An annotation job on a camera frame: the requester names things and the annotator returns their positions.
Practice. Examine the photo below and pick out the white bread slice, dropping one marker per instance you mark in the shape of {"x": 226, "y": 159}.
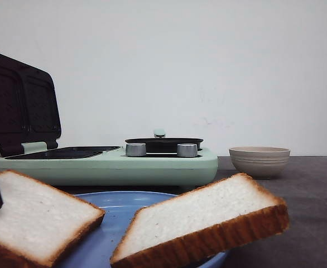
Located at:
{"x": 40, "y": 224}
{"x": 201, "y": 223}

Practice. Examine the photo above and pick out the breakfast maker hinged lid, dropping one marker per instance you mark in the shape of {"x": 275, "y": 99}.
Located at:
{"x": 28, "y": 108}

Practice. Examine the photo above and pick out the beige ribbed ceramic bowl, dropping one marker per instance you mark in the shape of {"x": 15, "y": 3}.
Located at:
{"x": 259, "y": 162}

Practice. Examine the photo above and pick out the mint green breakfast maker base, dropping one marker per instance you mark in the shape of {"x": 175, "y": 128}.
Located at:
{"x": 109, "y": 166}

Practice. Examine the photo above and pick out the blue round plate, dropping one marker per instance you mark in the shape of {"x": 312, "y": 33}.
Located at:
{"x": 120, "y": 206}

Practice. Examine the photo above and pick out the left silver control knob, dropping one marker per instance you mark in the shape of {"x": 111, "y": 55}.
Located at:
{"x": 137, "y": 149}

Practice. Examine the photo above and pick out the silver control knob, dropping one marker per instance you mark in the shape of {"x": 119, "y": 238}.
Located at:
{"x": 187, "y": 150}
{"x": 137, "y": 149}

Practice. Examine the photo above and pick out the black round frying pan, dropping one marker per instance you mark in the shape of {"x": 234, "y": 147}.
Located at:
{"x": 162, "y": 144}

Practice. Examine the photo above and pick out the right silver control knob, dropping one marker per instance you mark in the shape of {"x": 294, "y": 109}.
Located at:
{"x": 187, "y": 150}

